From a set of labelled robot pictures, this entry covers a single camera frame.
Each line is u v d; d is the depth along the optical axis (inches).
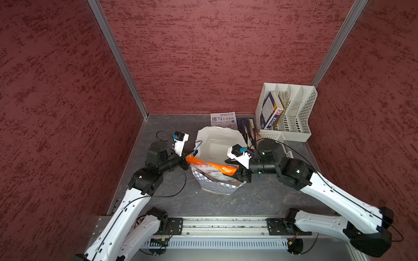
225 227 29.8
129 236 20.5
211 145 36.8
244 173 20.8
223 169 18.4
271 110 38.3
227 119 46.2
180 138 23.2
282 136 39.5
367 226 15.1
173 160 23.1
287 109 46.6
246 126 46.5
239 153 19.8
